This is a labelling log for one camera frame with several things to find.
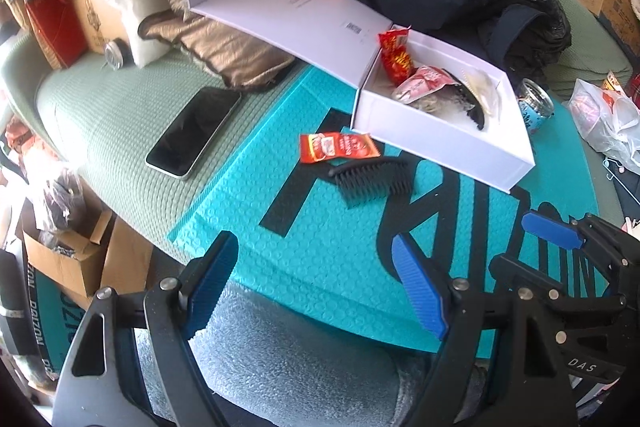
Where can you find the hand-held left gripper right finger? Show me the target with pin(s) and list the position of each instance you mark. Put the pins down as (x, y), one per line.
(420, 287)

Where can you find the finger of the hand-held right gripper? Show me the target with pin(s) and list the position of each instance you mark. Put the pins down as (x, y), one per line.
(550, 224)
(505, 269)

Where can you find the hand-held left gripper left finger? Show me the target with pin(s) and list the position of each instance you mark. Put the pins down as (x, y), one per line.
(210, 287)

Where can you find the black comb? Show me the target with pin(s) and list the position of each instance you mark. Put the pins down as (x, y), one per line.
(370, 179)

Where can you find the black hair clip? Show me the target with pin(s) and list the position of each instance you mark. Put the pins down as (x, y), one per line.
(470, 103)

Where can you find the white flower brooch bag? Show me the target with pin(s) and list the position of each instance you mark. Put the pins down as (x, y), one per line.
(480, 84)

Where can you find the clear pearl bag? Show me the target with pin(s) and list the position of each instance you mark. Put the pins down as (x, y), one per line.
(440, 112)

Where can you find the red sauce packet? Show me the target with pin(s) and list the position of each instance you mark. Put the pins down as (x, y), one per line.
(335, 147)

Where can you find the pink red rose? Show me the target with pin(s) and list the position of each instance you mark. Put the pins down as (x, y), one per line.
(425, 82)

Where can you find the red gold candy packet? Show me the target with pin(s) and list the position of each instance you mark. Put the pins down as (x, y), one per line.
(397, 62)

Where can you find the grey fleece cloth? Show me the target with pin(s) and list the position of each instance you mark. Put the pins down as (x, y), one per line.
(300, 357)

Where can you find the teal bubble mailer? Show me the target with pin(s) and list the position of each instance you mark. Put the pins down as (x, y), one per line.
(310, 227)

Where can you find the tin can with beads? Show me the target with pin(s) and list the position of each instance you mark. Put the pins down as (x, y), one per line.
(537, 107)

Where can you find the white plastic bag red print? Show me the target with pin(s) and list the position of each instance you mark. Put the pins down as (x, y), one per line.
(600, 117)

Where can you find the small open cardboard box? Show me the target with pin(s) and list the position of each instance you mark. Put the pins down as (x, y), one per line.
(75, 257)

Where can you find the snack packet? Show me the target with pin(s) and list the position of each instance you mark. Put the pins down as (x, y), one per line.
(612, 83)

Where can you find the black smartphone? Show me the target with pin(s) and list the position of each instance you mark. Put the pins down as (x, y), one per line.
(192, 132)

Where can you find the red plaid cloth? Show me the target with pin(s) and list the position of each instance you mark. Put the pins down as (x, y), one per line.
(634, 89)

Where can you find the teal bag black band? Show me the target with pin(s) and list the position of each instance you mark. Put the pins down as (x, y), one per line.
(50, 307)

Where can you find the dark plastic bag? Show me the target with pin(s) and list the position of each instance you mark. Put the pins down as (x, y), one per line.
(65, 202)

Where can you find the green sofa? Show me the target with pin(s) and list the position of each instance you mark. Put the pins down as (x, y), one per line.
(100, 107)

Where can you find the tan cushion dark piping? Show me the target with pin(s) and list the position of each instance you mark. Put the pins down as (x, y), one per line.
(225, 52)

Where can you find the red box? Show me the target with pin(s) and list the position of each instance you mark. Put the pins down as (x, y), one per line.
(52, 27)

